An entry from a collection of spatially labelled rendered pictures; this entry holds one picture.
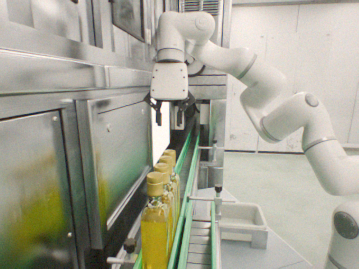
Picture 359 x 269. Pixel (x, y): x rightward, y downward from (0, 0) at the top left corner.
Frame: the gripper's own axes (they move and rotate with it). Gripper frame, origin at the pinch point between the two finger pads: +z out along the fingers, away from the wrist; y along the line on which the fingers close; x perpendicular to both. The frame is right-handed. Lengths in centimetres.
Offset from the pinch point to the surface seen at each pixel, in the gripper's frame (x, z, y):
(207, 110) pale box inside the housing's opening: 104, -17, 12
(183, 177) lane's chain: 54, 24, 0
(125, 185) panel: 3.3, 19.3, -12.9
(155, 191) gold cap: -15.2, 16.7, 0.0
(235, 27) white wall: 374, -211, 64
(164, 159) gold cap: -4.9, 10.7, -0.1
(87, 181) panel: -16.0, 14.9, -14.5
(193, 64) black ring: 86, -44, 2
